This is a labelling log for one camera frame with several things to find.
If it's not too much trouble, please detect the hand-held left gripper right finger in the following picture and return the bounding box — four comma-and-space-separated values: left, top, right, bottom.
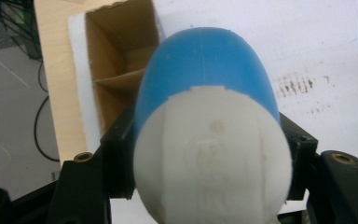
279, 113, 320, 201

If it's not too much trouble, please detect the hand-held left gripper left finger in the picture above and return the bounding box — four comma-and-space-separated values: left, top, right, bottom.
101, 106, 136, 200

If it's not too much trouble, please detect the blue and white bottle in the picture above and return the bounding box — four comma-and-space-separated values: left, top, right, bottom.
132, 26, 294, 224

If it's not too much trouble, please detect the cardboard box with divider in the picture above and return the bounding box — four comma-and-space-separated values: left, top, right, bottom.
67, 0, 163, 153

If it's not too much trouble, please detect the black cable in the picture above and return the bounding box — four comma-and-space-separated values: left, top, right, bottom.
33, 60, 61, 162

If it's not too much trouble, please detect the bundle of black cables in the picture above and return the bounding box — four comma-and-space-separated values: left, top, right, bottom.
0, 0, 43, 62

